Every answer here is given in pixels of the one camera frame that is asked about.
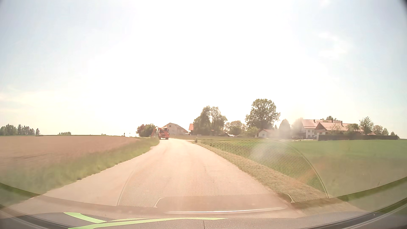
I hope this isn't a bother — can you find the grass verge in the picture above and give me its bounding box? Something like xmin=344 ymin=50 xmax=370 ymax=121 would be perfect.
xmin=0 ymin=137 xmax=160 ymax=205

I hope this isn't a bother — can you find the beige building with grey roof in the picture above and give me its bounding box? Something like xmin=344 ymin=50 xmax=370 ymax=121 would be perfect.
xmin=163 ymin=122 xmax=189 ymax=135

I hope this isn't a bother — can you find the car's own bonnet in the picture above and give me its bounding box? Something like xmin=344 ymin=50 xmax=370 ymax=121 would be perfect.
xmin=0 ymin=197 xmax=407 ymax=229

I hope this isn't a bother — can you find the red tractor vehicle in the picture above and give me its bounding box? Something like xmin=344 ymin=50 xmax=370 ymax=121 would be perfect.
xmin=155 ymin=126 xmax=170 ymax=140

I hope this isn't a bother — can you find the brown ploughed field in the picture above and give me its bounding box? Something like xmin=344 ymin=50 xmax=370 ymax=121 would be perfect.
xmin=0 ymin=135 xmax=140 ymax=172

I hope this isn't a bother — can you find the dark conical tree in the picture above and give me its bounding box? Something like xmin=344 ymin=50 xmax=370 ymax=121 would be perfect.
xmin=279 ymin=119 xmax=291 ymax=139

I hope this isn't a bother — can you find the tall green tree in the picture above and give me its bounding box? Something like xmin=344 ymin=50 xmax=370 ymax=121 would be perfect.
xmin=193 ymin=106 xmax=228 ymax=136

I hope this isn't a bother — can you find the dark hedge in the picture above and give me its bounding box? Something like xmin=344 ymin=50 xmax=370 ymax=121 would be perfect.
xmin=318 ymin=134 xmax=399 ymax=141

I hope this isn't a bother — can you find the white farmhouse with red roof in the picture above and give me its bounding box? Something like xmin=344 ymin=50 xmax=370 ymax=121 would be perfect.
xmin=299 ymin=119 xmax=364 ymax=139

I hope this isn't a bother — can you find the green grass field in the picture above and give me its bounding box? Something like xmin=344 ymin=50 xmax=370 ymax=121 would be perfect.
xmin=172 ymin=135 xmax=407 ymax=204

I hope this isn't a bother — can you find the grey asphalt road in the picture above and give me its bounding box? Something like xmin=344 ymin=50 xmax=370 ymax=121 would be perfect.
xmin=6 ymin=138 xmax=366 ymax=220

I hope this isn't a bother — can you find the large round-crowned tree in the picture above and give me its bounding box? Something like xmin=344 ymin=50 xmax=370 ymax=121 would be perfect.
xmin=245 ymin=99 xmax=281 ymax=130

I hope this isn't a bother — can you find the small green tree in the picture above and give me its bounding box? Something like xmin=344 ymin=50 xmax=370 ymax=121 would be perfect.
xmin=226 ymin=120 xmax=246 ymax=137

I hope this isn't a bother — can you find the row of distant trees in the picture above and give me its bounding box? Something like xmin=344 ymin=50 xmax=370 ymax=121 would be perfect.
xmin=0 ymin=124 xmax=41 ymax=136

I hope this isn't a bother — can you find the group of trees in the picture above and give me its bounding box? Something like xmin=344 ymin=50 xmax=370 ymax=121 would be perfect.
xmin=359 ymin=116 xmax=398 ymax=136

